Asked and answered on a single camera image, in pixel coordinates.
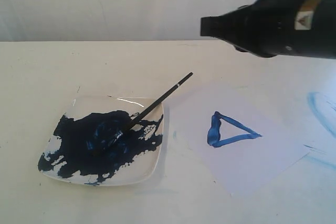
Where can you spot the white paper sheet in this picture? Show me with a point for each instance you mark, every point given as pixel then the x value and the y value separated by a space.
pixel 241 147

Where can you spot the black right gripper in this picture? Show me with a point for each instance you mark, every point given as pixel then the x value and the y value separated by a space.
pixel 278 27

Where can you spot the white plate with blue paint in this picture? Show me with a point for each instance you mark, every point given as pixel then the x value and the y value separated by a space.
pixel 81 151

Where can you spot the black paintbrush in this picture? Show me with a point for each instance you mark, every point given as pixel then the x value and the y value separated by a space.
pixel 140 116

